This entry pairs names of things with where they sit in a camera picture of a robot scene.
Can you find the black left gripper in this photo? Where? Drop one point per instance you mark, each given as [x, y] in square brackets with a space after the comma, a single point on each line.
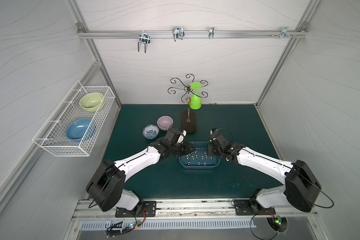
[181, 148]

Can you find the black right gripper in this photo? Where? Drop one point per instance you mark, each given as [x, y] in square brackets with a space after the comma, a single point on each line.
[213, 149]

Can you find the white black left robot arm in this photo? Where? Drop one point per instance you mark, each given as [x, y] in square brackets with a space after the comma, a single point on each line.
[106, 186]

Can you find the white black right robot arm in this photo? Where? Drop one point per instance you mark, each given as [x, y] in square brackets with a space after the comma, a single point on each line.
[300, 188]

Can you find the blue plastic storage box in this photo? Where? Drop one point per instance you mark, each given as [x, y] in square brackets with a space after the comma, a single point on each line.
[202, 157]

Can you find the blue floral ceramic bowl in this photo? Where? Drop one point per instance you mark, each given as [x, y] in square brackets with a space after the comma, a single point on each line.
[151, 131]

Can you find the pink ceramic bowl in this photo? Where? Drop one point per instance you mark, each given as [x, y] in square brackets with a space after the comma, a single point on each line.
[165, 122]

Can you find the copper cup tree stand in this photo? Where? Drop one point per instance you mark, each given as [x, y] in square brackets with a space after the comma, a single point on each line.
[188, 117]

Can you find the green plastic goblet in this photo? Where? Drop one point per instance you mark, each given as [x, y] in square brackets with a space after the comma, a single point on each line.
[195, 99]

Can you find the light green bowl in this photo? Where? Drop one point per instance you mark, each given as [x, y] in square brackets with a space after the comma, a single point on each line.
[92, 102]

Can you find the metal double hook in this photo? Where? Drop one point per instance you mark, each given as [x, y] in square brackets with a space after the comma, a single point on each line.
[178, 33]
[144, 40]

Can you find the metal single hook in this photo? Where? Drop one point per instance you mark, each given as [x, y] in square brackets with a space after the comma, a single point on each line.
[211, 32]

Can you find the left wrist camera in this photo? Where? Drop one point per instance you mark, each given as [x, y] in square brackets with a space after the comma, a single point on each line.
[175, 136]

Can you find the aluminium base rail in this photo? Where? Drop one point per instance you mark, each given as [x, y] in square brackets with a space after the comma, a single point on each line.
[170, 209]

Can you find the white slotted cable duct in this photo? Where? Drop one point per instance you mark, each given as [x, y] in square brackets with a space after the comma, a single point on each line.
[171, 224]

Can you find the white wire wall basket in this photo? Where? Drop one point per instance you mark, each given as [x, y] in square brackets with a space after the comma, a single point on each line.
[52, 136]

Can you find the metal hook bracket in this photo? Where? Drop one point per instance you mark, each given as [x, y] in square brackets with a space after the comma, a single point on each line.
[284, 34]

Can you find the aluminium top rail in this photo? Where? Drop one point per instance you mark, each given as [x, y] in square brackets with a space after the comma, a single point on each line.
[203, 34]

